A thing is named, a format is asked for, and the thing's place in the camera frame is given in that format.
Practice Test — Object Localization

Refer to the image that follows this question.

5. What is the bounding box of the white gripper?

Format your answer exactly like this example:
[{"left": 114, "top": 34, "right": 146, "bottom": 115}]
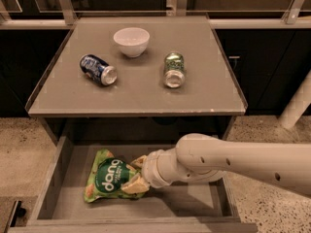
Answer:
[{"left": 121, "top": 149, "right": 182, "bottom": 194}]

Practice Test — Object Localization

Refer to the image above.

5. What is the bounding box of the green rice chip bag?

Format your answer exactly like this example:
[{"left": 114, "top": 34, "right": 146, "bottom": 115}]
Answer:
[{"left": 84, "top": 149, "right": 146, "bottom": 203}]

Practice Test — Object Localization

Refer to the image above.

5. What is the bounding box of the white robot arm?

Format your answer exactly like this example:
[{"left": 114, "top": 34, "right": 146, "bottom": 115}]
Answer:
[{"left": 121, "top": 80, "right": 311, "bottom": 196}]

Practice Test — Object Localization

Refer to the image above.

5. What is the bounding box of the open grey top drawer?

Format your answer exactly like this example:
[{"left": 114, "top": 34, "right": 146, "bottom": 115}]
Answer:
[{"left": 8, "top": 136, "right": 258, "bottom": 233}]

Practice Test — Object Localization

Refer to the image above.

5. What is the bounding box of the grey cabinet counter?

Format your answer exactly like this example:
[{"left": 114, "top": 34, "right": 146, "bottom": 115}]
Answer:
[{"left": 27, "top": 17, "right": 240, "bottom": 119}]

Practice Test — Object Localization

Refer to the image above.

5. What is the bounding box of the green soda can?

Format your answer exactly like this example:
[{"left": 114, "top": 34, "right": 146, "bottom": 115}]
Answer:
[{"left": 163, "top": 52, "right": 186, "bottom": 88}]

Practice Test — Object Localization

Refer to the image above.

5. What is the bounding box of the blue soda can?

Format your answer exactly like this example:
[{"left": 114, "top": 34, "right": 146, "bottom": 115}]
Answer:
[{"left": 80, "top": 54, "right": 118, "bottom": 86}]

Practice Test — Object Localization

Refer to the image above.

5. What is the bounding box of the white ceramic bowl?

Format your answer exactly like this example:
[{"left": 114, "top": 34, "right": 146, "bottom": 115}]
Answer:
[{"left": 113, "top": 27, "right": 150, "bottom": 57}]

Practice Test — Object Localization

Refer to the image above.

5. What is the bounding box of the metal railing frame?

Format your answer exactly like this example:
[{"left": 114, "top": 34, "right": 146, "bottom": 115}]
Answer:
[{"left": 0, "top": 0, "right": 311, "bottom": 29}]

